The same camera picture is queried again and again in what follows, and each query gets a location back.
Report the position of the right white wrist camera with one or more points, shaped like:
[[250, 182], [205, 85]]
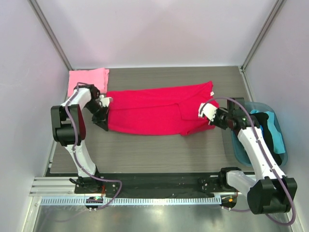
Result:
[[207, 110]]

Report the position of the blue plastic basket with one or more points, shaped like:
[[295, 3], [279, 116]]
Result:
[[239, 150]]

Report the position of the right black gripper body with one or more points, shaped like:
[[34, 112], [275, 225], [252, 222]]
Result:
[[217, 120]]

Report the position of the folded pink t shirt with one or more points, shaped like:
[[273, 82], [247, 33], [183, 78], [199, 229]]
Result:
[[99, 77]]

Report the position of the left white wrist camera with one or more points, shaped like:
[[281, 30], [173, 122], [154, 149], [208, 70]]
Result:
[[104, 101]]

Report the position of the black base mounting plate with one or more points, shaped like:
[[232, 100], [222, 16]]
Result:
[[153, 185]]

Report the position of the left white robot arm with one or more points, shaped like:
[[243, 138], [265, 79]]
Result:
[[68, 128]]

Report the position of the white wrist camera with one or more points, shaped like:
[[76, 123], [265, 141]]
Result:
[[104, 101], [207, 110]]

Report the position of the aluminium frame rail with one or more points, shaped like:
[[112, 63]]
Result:
[[52, 186]]

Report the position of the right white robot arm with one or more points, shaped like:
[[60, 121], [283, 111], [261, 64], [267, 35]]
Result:
[[271, 191]]

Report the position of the turquoise t shirt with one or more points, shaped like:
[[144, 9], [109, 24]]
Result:
[[276, 135]]

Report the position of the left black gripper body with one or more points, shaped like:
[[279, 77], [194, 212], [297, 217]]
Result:
[[101, 117]]

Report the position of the red t shirt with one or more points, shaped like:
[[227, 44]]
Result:
[[160, 111]]

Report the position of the black t shirt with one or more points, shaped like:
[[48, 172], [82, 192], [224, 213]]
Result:
[[262, 119]]

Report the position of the slotted cable duct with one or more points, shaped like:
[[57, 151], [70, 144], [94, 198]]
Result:
[[88, 201]]

